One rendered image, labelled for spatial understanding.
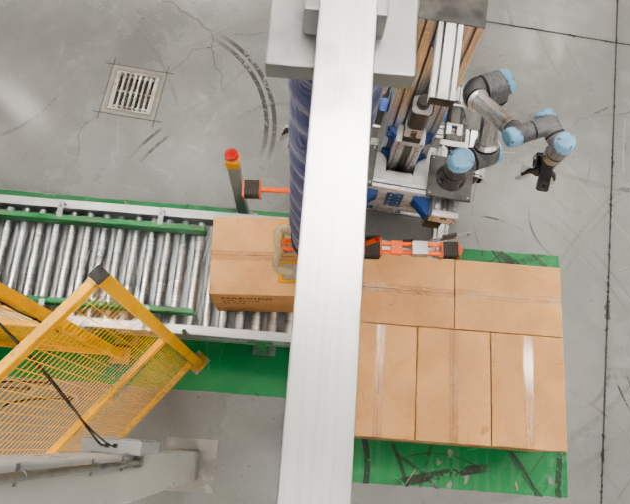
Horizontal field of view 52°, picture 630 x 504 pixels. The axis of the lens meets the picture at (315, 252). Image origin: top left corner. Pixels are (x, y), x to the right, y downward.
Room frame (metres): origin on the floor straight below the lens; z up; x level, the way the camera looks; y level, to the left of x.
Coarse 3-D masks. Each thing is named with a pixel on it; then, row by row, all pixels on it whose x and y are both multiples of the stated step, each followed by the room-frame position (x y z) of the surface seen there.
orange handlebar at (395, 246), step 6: (264, 192) 1.09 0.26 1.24; (270, 192) 1.09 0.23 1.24; (276, 192) 1.10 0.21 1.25; (282, 192) 1.10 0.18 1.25; (288, 192) 1.10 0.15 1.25; (282, 240) 0.87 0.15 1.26; (288, 240) 0.87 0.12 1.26; (282, 246) 0.84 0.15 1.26; (390, 246) 0.90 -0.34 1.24; (396, 246) 0.90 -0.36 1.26; (408, 246) 0.91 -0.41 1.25; (432, 246) 0.92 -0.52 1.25; (438, 246) 0.92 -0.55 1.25; (384, 252) 0.87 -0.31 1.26; (390, 252) 0.87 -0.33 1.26; (396, 252) 0.87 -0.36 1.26; (402, 252) 0.87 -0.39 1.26; (408, 252) 0.88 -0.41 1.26; (432, 252) 0.89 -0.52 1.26; (438, 252) 0.90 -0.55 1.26; (462, 252) 0.91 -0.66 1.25
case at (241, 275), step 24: (216, 216) 1.05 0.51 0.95; (216, 240) 0.92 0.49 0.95; (240, 240) 0.94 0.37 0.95; (264, 240) 0.95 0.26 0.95; (216, 264) 0.80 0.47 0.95; (240, 264) 0.82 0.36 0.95; (264, 264) 0.83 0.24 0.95; (216, 288) 0.68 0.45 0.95; (240, 288) 0.70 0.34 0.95; (264, 288) 0.71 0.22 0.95; (288, 288) 0.72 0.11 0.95
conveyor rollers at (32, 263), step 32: (0, 256) 0.81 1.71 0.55; (32, 256) 0.83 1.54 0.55; (64, 256) 0.85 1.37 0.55; (96, 256) 0.87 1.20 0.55; (128, 256) 0.90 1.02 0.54; (64, 288) 0.68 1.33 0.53; (128, 288) 0.72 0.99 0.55; (160, 288) 0.74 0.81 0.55; (192, 288) 0.76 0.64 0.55; (160, 320) 0.57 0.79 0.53; (192, 320) 0.58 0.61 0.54; (224, 320) 0.60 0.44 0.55; (256, 320) 0.62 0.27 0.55; (288, 320) 0.64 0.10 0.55
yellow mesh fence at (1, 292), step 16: (0, 288) 0.41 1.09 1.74; (0, 304) 0.41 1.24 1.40; (16, 304) 0.39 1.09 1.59; (32, 304) 0.42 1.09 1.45; (0, 320) 0.40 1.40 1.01; (16, 320) 0.41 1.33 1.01; (32, 320) 0.42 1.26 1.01; (0, 336) 0.39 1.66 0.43; (64, 336) 0.41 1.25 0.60; (96, 352) 0.40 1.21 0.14
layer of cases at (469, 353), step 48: (384, 288) 0.89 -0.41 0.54; (432, 288) 0.92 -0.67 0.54; (480, 288) 0.95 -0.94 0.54; (528, 288) 0.98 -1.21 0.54; (384, 336) 0.62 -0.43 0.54; (432, 336) 0.65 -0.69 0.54; (480, 336) 0.68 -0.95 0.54; (528, 336) 0.71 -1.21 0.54; (384, 384) 0.36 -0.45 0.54; (432, 384) 0.39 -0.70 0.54; (480, 384) 0.42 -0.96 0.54; (528, 384) 0.45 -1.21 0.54; (384, 432) 0.12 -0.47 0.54; (432, 432) 0.15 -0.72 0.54; (480, 432) 0.18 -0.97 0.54; (528, 432) 0.21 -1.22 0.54
